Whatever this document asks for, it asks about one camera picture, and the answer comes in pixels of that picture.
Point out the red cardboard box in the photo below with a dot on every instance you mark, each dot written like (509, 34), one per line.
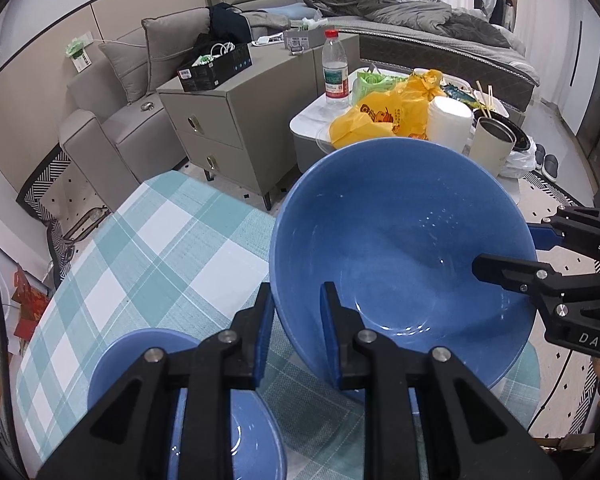
(30, 305)

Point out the grey wardrobe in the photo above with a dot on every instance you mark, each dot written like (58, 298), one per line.
(580, 60)

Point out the grey slipper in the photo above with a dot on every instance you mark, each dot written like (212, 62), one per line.
(551, 167)
(539, 154)

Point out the wooden chopstick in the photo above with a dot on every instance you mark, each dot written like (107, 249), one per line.
(481, 97)
(490, 97)

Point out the green plastic bag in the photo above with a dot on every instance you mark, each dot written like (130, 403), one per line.
(372, 85)

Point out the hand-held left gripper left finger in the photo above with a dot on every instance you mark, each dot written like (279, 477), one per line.
(263, 340)

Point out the small grey box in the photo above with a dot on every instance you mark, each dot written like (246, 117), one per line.
(297, 40)

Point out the white takeout container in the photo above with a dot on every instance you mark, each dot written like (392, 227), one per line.
(460, 85)

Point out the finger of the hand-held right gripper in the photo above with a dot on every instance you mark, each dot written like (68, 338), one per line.
(510, 272)
(542, 236)

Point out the grey cushion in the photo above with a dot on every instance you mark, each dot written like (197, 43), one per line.
(125, 65)
(172, 45)

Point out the clear water bottle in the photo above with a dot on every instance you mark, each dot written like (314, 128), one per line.
(335, 75)

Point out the white round coffee table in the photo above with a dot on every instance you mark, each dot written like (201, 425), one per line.
(305, 125)

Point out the beige tumbler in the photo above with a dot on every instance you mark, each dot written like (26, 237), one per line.
(487, 150)

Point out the light blue cloth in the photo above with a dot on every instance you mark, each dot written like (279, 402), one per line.
(285, 12)

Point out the hanging clothes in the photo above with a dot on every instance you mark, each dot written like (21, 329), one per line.
(485, 0)

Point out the black cardboard box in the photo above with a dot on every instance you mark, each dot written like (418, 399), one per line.
(215, 72)

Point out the grey sofa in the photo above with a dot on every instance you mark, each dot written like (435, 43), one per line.
(125, 140)

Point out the grey bed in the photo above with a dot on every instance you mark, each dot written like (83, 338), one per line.
(430, 60)

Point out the dark jacket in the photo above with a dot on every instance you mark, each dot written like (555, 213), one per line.
(230, 22)

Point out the yellow plastic bag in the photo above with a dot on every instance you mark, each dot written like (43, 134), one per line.
(380, 115)

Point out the blue bowl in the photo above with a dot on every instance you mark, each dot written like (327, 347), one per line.
(252, 440)
(405, 240)
(130, 360)

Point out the grey quilt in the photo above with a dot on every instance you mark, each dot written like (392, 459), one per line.
(410, 15)

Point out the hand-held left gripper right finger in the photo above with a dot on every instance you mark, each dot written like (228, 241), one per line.
(330, 340)

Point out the grey side cabinet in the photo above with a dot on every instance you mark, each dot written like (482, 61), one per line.
(240, 120)

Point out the white plastic bag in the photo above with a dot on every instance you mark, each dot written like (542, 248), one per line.
(522, 162)

